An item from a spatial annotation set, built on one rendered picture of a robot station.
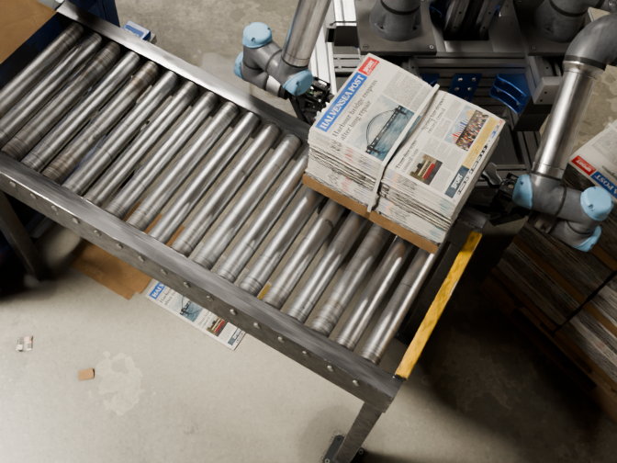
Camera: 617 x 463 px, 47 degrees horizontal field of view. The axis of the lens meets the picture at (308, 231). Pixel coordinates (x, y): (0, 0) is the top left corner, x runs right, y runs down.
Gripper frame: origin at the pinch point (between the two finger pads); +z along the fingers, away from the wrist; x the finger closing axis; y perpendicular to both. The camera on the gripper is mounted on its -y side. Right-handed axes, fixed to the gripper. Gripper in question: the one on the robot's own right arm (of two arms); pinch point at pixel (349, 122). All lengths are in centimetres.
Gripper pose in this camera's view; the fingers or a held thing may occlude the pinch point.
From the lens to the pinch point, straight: 195.0
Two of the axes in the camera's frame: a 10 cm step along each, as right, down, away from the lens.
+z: 8.6, 4.7, -1.8
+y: 0.8, -4.8, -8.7
